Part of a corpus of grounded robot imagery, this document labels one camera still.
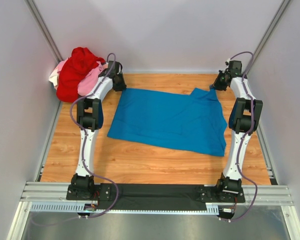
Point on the right aluminium corner post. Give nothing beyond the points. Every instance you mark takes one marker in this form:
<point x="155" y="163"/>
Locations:
<point x="270" y="30"/>

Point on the aluminium frame rail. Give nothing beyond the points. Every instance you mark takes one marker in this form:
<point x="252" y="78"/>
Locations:
<point x="267" y="195"/>

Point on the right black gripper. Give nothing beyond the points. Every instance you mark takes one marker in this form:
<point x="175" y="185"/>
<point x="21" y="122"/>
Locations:
<point x="216" y="85"/>

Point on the left aluminium corner post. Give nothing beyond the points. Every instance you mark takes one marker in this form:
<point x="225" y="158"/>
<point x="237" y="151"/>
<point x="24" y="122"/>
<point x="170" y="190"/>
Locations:
<point x="44" y="29"/>

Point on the red t shirt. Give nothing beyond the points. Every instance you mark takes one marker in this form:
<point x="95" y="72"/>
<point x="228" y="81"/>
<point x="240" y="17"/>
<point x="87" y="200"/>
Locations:
<point x="74" y="70"/>

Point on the grey slotted cable duct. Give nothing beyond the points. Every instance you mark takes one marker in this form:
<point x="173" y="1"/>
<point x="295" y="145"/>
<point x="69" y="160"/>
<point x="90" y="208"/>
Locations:
<point x="86" y="208"/>

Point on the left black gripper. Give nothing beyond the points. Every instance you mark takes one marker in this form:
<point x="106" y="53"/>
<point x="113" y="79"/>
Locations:
<point x="122" y="86"/>

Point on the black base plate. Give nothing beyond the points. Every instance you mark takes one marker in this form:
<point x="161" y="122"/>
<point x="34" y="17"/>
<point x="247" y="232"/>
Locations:
<point x="158" y="196"/>

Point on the white t shirt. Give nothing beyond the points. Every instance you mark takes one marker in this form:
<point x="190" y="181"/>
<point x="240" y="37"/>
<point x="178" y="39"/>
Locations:
<point x="54" y="78"/>

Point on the blue t shirt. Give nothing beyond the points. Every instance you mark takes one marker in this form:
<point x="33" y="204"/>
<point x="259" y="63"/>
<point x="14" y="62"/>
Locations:
<point x="189" y="122"/>

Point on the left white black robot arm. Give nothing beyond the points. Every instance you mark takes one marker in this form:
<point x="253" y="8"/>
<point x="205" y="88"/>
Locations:
<point x="90" y="119"/>

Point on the aluminium corner post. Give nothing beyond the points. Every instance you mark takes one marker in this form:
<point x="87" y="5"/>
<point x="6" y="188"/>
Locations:
<point x="44" y="29"/>
<point x="270" y="30"/>

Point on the pink t shirt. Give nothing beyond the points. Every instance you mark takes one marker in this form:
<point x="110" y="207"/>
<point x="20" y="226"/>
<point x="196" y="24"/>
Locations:
<point x="90" y="80"/>

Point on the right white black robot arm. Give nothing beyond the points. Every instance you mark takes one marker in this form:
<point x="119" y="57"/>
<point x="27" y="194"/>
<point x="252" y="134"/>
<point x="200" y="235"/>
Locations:
<point x="243" y="122"/>

